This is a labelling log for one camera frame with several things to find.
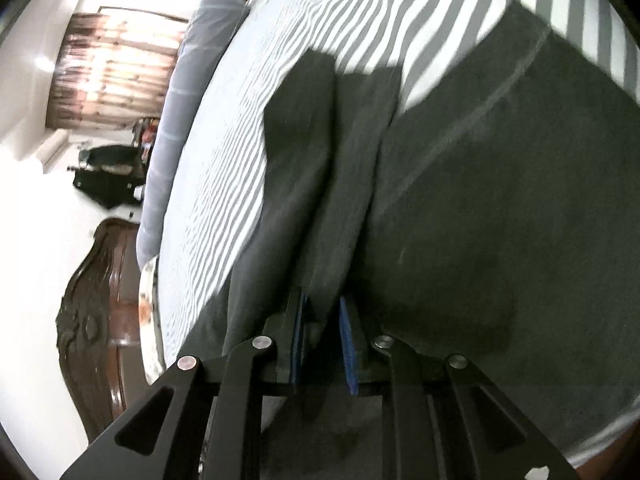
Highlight dark grey denim pants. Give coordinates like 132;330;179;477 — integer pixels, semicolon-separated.
181;3;639;479

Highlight floral pillow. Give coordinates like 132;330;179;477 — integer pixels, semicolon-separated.
138;256;166;385

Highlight dark wooden headboard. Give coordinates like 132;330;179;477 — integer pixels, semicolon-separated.
55;218;148;441

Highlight black hanging clothes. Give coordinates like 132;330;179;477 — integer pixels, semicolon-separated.
67;144;146;210

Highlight patterned window curtain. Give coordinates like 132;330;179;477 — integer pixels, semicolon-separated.
46;8;188;130

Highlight grey white striped bedsheet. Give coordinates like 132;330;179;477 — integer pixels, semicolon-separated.
150;0;640;470

